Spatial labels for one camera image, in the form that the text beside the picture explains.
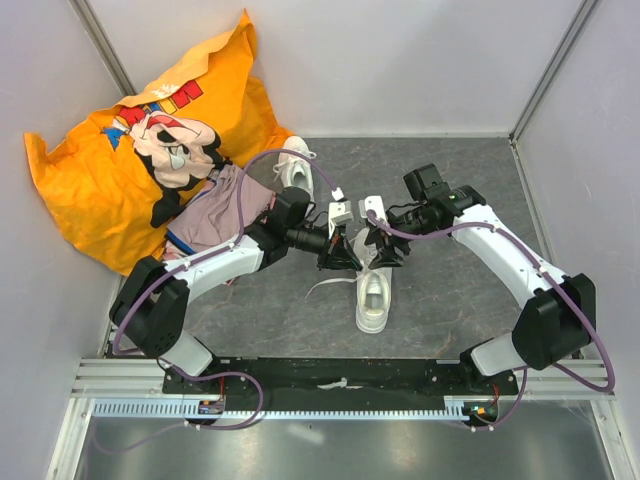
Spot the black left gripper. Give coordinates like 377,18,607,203
287,221,362,272

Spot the white sneaker with laces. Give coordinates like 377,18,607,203
307,229,393,334

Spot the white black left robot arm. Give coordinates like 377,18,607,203
109,187,361,393

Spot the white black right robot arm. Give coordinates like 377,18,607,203
359,164,596,394

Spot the white tied sneaker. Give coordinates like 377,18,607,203
273,136,316,200

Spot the white tape scrap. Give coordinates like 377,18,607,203
317,377,362,391

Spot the pink patterned cloth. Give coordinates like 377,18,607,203
163,165,275,266

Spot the orange cartoon print bag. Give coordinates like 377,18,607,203
24,15,289,275

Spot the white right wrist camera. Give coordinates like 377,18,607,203
358,195,388,231

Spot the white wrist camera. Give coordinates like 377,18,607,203
358,195,388,231
327,200,354,238

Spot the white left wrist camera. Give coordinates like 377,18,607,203
327,200,354,238

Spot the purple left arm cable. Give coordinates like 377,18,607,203
89,148,346,454

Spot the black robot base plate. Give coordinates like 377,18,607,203
162,355,519,414

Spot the slotted aluminium cable duct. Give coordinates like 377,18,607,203
92,397,486,421

